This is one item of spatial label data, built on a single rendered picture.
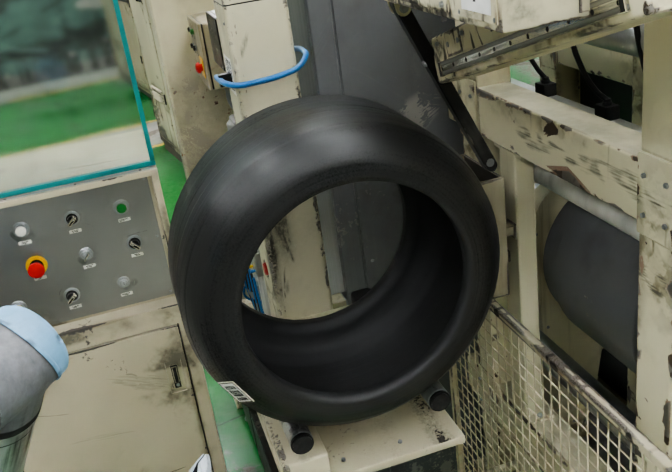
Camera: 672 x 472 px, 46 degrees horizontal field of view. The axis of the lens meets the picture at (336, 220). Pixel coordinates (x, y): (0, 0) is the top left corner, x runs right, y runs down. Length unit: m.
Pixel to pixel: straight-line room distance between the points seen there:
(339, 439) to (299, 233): 0.44
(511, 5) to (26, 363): 0.75
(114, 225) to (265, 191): 0.85
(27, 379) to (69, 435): 1.26
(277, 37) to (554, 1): 0.67
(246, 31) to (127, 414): 1.12
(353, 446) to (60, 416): 0.88
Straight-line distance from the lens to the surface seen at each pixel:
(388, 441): 1.67
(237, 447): 3.06
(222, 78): 1.67
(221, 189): 1.31
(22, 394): 1.03
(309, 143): 1.30
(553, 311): 2.37
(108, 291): 2.14
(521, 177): 1.85
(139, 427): 2.29
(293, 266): 1.77
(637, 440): 1.37
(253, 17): 1.61
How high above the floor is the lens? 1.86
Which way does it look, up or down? 23 degrees down
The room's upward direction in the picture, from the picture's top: 8 degrees counter-clockwise
